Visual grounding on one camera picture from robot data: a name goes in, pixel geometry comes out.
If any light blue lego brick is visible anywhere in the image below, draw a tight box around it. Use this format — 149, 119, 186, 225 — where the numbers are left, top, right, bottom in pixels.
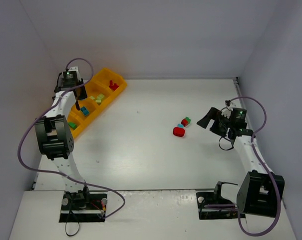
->
81, 110, 89, 117

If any red and green brick stack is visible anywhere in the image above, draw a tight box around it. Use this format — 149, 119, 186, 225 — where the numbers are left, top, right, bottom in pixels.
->
181, 117, 191, 127

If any dark green lego brick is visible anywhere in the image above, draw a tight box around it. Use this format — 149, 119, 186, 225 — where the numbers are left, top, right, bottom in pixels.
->
68, 122, 77, 130

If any red arch lego piece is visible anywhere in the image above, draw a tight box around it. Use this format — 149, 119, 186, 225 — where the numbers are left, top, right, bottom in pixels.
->
109, 80, 119, 91

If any large red rounded lego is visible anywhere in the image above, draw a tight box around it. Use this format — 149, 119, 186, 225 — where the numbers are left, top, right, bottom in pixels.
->
172, 126, 185, 138

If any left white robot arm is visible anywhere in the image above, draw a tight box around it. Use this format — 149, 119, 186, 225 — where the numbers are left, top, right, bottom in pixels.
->
35, 66, 88, 202

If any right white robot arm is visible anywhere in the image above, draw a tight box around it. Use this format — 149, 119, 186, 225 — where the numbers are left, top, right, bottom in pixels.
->
197, 107, 285, 218

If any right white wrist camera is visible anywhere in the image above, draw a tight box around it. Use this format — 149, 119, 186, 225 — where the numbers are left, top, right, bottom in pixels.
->
225, 100, 237, 108

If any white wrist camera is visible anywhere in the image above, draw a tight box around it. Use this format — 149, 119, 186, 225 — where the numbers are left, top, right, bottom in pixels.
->
225, 100, 237, 108
67, 66, 79, 72

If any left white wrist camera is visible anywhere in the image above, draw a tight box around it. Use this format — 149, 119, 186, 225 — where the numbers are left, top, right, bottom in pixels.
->
67, 66, 79, 72

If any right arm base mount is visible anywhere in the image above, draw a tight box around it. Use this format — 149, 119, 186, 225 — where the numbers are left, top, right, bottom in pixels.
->
196, 181, 239, 220

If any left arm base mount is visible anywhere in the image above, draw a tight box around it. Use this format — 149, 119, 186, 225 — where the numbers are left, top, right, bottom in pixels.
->
59, 192, 108, 223

